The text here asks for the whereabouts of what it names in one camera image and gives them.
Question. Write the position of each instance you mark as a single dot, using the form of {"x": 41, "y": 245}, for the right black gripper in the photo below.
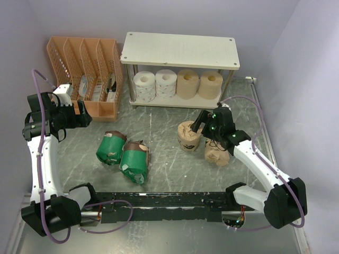
{"x": 205, "y": 117}

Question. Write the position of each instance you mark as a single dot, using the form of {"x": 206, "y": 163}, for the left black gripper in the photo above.
{"x": 83, "y": 119}

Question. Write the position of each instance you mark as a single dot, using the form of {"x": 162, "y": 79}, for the kraft roll with label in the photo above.
{"x": 188, "y": 140}

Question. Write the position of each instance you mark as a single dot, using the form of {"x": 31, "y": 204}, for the beige paper roll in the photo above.
{"x": 187, "y": 83}
{"x": 210, "y": 84}

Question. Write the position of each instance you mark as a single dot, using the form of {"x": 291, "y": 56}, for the plain white paper roll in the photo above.
{"x": 165, "y": 83}

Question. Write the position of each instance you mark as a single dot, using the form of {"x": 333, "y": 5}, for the white red-dotted paper roll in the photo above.
{"x": 144, "y": 82}

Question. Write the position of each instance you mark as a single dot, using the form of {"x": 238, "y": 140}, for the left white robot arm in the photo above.
{"x": 50, "y": 210}

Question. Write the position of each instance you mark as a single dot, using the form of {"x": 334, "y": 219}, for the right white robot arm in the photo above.
{"x": 283, "y": 200}

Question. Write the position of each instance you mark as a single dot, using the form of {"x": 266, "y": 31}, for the white two-tier shelf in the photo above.
{"x": 175, "y": 50}

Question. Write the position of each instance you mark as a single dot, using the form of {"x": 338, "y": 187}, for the kraft wrapped roll with cartoon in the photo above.
{"x": 215, "y": 153}

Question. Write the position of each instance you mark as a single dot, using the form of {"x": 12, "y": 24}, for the papers in organizer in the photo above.
{"x": 110, "y": 89}

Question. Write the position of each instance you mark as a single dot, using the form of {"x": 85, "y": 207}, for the green wrapped roll left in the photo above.
{"x": 110, "y": 149}

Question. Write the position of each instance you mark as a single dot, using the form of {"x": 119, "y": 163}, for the green wrapped roll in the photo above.
{"x": 135, "y": 161}
{"x": 110, "y": 149}

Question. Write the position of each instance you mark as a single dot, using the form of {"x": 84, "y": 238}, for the orange plastic file organizer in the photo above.
{"x": 71, "y": 58}

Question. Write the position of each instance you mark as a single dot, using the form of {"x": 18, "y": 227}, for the green wrapped roll right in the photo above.
{"x": 135, "y": 161}

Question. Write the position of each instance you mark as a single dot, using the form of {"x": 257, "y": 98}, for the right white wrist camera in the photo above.
{"x": 220, "y": 104}

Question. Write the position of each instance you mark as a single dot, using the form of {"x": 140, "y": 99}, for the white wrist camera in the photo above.
{"x": 220, "y": 104}
{"x": 62, "y": 95}

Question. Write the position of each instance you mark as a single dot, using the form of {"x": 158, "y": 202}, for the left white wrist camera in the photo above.
{"x": 62, "y": 95}

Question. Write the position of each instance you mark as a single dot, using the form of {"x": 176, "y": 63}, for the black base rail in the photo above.
{"x": 209, "y": 206}

